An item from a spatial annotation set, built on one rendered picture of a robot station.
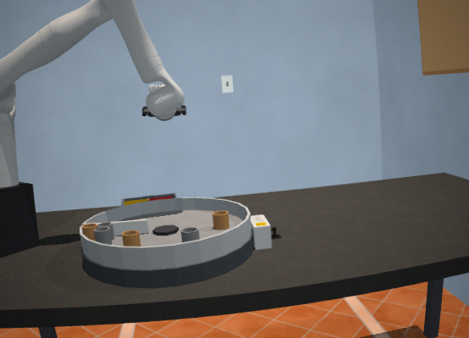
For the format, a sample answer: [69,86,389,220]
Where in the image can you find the white round turntable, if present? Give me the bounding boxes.
[80,197,282,288]

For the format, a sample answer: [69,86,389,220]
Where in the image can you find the bronze bushing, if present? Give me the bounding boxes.
[82,224,97,241]
[212,211,229,230]
[122,230,141,247]

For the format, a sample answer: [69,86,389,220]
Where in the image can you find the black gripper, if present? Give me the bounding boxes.
[142,105,185,117]

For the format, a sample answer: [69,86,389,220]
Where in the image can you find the grey metal sleeve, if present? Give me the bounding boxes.
[97,222,114,240]
[94,227,112,245]
[181,227,200,242]

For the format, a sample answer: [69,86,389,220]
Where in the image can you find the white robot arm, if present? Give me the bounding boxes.
[0,0,185,188]

